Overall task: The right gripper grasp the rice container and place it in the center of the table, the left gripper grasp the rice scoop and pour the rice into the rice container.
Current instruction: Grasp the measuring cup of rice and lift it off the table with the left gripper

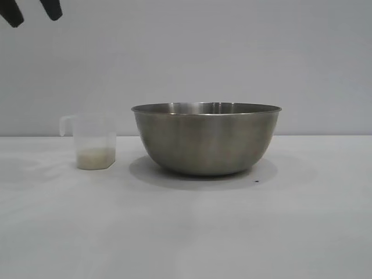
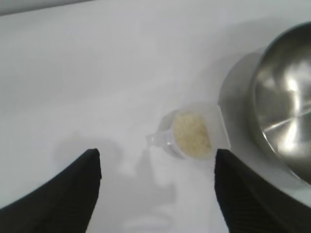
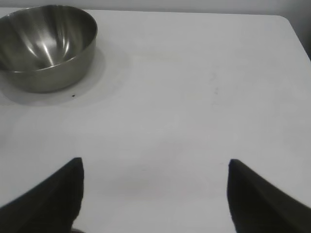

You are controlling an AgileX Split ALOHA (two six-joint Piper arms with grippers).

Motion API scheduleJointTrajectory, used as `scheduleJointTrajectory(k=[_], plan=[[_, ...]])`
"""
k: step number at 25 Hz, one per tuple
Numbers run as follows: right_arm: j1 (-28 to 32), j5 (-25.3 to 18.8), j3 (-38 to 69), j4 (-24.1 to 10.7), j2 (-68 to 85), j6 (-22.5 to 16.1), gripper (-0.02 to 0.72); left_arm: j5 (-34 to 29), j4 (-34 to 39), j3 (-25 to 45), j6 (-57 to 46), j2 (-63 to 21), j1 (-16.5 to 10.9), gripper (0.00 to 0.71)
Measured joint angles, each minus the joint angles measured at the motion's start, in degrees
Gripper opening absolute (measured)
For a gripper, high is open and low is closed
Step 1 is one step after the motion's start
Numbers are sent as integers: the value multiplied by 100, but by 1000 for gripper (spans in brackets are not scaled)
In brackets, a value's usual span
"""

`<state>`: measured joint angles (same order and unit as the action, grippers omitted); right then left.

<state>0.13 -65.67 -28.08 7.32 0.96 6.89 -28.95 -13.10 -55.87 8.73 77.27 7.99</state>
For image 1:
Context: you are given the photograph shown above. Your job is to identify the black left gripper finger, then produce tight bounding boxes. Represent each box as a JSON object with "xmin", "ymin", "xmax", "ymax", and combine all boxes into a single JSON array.
[
  {"xmin": 40, "ymin": 0, "xmax": 63, "ymax": 22},
  {"xmin": 0, "ymin": 0, "xmax": 24, "ymax": 29}
]

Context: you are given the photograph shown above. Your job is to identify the translucent plastic measuring cup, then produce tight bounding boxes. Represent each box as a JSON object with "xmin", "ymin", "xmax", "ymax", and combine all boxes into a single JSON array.
[{"xmin": 59, "ymin": 115, "xmax": 117, "ymax": 170}]

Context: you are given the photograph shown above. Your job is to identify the stainless steel mixing bowl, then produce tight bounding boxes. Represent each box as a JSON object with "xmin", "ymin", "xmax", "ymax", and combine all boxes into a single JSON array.
[{"xmin": 130, "ymin": 101, "xmax": 283, "ymax": 177}]

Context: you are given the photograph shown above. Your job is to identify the white rice grains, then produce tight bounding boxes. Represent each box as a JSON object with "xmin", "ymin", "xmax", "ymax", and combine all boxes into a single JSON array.
[{"xmin": 77, "ymin": 147, "xmax": 116, "ymax": 170}]

